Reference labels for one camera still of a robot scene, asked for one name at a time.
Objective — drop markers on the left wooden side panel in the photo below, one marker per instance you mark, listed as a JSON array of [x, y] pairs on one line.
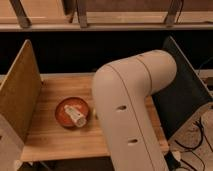
[[19, 91]]

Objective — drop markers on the red ceramic bowl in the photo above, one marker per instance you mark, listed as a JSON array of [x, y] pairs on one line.
[[62, 118]]

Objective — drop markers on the wooden shelf rail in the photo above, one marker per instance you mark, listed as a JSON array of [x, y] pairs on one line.
[[105, 15]]

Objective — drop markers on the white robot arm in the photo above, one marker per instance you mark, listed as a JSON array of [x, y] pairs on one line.
[[119, 91]]

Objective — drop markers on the dark right side panel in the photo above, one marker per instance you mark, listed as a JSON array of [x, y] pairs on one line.
[[185, 100]]

